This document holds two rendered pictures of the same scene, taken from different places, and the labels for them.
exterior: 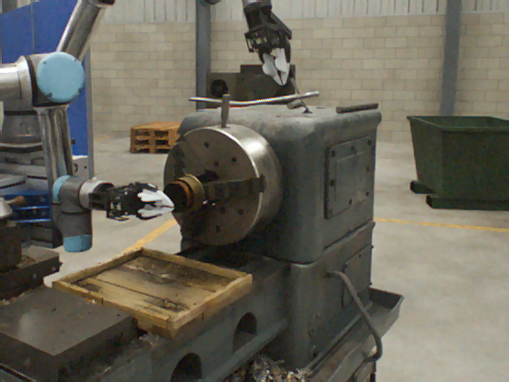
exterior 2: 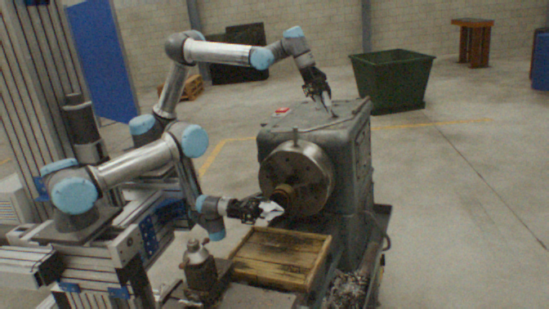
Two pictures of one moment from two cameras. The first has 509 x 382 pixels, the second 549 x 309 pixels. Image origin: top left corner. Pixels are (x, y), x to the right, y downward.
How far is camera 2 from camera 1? 0.48 m
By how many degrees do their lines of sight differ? 15
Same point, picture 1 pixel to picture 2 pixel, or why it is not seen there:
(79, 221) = (218, 223)
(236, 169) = (310, 173)
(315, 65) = (277, 19)
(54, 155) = (189, 182)
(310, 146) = (349, 148)
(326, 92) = not seen: hidden behind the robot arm
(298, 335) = (350, 252)
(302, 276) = (350, 221)
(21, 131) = not seen: hidden behind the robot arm
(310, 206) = (351, 181)
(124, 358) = not seen: outside the picture
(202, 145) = (284, 160)
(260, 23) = (310, 78)
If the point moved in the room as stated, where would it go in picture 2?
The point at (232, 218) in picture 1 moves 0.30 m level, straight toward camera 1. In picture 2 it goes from (310, 201) to (332, 241)
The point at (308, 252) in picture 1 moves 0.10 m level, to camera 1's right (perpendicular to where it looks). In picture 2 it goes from (352, 208) to (373, 203)
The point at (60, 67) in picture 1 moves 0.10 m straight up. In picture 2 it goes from (194, 136) to (189, 109)
